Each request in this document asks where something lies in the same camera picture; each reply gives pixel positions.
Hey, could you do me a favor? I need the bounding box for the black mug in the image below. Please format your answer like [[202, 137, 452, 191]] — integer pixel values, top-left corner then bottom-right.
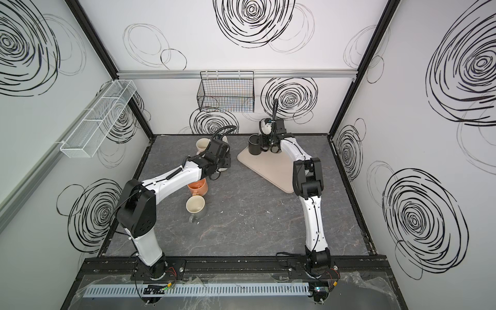
[[248, 134, 262, 156]]

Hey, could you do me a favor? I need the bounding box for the pink mug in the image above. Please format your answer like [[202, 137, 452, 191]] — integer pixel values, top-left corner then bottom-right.
[[196, 138, 211, 154]]

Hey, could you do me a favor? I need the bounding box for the orange and cream mug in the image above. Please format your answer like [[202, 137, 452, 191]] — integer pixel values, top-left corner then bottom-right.
[[187, 178, 209, 196]]

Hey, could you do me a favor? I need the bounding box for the tall grey mug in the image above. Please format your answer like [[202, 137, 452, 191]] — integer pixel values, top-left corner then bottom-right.
[[186, 195, 207, 223]]

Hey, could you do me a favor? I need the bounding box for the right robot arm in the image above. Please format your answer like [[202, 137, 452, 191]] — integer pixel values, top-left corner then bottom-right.
[[259, 99, 334, 278]]

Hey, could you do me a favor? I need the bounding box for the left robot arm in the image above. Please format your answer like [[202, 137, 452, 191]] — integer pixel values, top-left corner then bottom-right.
[[115, 125, 238, 280]]

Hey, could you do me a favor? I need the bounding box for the beige plastic tray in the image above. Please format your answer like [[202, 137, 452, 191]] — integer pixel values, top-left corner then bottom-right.
[[237, 138, 311, 194]]

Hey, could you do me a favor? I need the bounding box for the black wire basket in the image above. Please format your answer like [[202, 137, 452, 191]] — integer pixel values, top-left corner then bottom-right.
[[196, 71, 255, 112]]

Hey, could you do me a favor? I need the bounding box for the white wire shelf basket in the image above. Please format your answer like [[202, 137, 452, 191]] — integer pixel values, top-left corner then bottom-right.
[[60, 80, 136, 158]]

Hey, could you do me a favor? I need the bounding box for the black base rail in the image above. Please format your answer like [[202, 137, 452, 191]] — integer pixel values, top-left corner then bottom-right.
[[76, 255, 390, 282]]

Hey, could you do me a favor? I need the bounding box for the white slotted cable duct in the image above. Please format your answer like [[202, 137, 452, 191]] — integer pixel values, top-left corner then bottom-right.
[[82, 282, 311, 298]]

